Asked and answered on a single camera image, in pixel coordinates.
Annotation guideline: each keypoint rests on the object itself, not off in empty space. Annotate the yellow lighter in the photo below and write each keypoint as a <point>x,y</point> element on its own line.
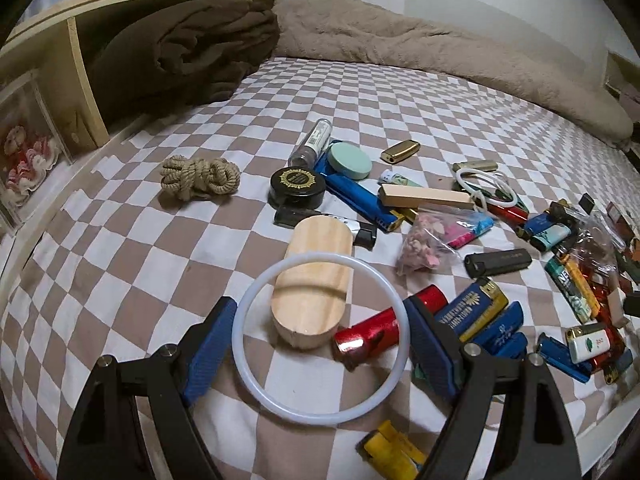
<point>385,447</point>

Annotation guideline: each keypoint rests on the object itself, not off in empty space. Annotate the bag of pink candies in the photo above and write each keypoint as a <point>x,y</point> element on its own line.
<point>425,245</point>

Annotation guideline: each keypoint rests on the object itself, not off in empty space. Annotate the blue lighter gold print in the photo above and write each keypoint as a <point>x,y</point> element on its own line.
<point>470,310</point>

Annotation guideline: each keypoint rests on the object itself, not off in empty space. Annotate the silver lighter black cap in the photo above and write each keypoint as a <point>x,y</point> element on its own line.
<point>365,235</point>

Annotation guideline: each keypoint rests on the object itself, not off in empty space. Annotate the small white green lighter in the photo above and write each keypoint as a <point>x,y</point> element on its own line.
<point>400,178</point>

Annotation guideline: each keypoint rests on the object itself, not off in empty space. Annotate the bright blue lighter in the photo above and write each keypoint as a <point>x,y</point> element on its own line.
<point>560,357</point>

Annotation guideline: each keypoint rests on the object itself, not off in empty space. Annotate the black rectangular lighter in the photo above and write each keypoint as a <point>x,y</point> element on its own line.
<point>500,262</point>

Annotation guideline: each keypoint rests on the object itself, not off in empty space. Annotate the long blue lighter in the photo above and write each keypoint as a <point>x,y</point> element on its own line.
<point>357,200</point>

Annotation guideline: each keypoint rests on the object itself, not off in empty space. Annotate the gold metal lighter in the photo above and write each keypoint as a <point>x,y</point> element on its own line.
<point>400,151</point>

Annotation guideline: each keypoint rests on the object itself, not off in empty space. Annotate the clear display case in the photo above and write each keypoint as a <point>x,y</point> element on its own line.
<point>30,110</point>

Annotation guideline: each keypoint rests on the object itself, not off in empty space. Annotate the beige fleece blanket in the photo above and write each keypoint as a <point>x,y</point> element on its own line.
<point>425,45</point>

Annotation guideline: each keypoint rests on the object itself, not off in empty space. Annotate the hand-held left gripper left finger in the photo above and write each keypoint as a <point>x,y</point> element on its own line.
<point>210,350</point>

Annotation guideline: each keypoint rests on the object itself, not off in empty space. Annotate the wooden headboard shelf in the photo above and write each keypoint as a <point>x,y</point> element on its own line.
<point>55,50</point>

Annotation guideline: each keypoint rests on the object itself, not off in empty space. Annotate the pink and blue lighter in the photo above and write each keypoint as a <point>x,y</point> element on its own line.
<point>472,232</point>

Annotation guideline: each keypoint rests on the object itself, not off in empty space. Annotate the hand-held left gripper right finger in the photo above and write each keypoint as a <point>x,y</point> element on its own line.
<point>432,355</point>

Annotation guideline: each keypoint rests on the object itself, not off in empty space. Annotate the brown white checkered bed sheet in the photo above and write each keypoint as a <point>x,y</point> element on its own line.
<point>150,270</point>

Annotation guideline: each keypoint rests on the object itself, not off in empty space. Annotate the red metallic lighter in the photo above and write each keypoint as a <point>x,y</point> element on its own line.
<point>370,332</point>

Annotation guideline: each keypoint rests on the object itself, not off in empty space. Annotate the clear plastic bag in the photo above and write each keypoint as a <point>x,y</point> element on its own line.
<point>600,240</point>

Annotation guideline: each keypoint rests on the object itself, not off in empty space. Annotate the clear tube black cap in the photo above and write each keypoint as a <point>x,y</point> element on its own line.
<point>312,140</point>

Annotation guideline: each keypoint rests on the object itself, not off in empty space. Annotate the small black vape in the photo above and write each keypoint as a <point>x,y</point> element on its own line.
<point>290,216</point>

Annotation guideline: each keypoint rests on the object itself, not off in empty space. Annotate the pink plush doll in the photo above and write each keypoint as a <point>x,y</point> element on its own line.
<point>25,160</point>

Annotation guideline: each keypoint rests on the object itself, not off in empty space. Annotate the light wooden stick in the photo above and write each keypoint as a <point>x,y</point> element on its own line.
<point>425,196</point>

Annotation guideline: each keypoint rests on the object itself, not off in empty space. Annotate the white lighter gold cap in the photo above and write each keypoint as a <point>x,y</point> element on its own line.
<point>592,345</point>

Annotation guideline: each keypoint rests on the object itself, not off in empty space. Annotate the teal round compact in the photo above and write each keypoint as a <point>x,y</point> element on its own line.
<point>350,160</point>

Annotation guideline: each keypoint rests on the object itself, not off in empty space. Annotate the oval light wooden block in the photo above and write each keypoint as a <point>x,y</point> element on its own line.
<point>315,280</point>

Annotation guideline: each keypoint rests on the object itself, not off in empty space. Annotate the black round tin gold print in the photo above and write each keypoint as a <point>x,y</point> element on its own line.
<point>295,185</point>

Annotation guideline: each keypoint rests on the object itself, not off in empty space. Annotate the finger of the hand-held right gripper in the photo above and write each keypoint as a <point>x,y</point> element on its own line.
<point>632,305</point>

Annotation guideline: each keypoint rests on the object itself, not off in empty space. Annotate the dark blue lighter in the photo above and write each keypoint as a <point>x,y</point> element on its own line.
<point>502,330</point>

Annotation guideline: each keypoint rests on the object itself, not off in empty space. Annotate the folded dark brown blanket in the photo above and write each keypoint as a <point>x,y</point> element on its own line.
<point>190,55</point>

